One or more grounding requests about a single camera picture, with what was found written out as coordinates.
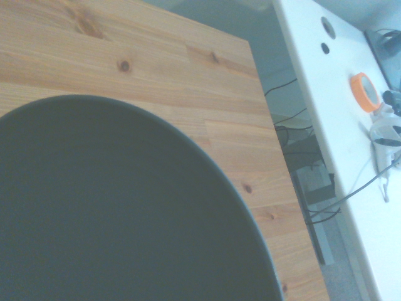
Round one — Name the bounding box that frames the black monitor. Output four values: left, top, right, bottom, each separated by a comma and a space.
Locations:
363, 28, 401, 92

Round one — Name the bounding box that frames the orange tape roll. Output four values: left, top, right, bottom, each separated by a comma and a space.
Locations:
349, 72, 380, 113

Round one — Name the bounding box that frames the white side table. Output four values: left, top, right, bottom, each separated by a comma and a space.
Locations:
271, 0, 401, 301

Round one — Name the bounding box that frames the dark teal round plate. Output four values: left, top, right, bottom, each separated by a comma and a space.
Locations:
0, 95, 285, 301

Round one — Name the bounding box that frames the grey cable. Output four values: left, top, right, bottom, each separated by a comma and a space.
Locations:
308, 158, 401, 225

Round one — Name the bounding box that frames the black cable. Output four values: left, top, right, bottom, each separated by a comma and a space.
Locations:
264, 78, 298, 97

